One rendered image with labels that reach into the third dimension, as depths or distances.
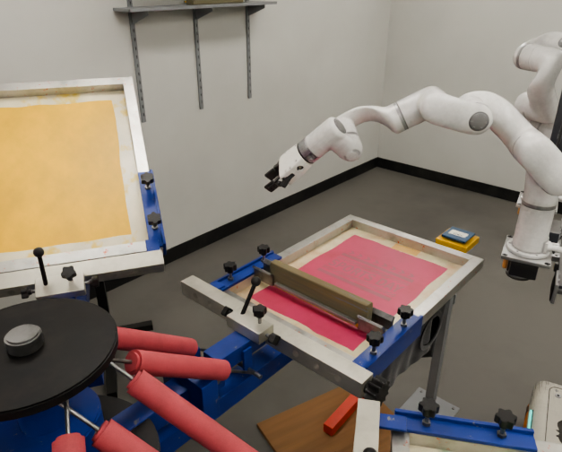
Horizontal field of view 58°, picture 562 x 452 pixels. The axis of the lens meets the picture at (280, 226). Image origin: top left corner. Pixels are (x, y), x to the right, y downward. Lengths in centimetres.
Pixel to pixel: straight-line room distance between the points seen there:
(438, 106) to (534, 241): 54
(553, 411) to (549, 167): 127
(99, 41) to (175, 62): 54
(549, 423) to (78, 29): 298
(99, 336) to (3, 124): 123
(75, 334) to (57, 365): 8
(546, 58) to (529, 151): 46
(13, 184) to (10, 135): 22
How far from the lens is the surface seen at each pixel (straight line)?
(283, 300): 169
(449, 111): 144
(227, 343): 138
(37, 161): 194
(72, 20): 318
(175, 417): 104
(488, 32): 511
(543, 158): 153
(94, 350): 97
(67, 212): 179
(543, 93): 193
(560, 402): 258
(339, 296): 155
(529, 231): 170
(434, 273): 191
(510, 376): 307
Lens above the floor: 191
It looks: 26 degrees down
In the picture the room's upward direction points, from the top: straight up
